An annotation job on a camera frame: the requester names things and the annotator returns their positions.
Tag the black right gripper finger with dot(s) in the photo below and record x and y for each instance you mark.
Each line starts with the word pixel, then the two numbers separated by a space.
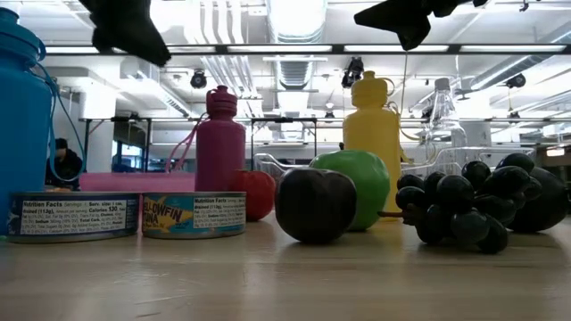
pixel 392 15
pixel 415 38

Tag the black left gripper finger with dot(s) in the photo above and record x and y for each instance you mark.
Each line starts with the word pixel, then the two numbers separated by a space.
pixel 100 27
pixel 138 35

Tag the clear bottle with white cap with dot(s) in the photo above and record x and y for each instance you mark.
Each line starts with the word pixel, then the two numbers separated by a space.
pixel 446 120

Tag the yellow plastic squeeze bottle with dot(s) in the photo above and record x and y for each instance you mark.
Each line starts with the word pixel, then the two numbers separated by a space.
pixel 372 134

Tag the purple plastic squeeze bottle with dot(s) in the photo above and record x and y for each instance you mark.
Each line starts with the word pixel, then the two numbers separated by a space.
pixel 220 147

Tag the dark toy plum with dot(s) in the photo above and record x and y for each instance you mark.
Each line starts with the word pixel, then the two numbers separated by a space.
pixel 548 205
pixel 314 205

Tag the blue plastic squeeze bottle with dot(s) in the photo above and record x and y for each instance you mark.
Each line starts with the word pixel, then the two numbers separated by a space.
pixel 24 134

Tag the person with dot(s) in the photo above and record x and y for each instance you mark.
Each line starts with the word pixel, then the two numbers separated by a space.
pixel 67 165

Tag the pink plastic bin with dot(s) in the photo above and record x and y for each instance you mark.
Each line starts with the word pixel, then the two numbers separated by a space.
pixel 134 182

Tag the green toy apple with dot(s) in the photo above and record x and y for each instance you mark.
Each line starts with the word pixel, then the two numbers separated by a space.
pixel 370 187

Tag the black toy grape bunch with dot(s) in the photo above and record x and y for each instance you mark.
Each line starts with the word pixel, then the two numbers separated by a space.
pixel 464 209

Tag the red tomato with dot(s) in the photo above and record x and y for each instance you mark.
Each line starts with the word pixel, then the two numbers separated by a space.
pixel 261 196

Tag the black aluminium rig frame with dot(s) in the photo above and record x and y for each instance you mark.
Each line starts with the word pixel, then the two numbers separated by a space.
pixel 339 49

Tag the black hanging camera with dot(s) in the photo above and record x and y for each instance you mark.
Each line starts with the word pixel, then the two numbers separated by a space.
pixel 352 71

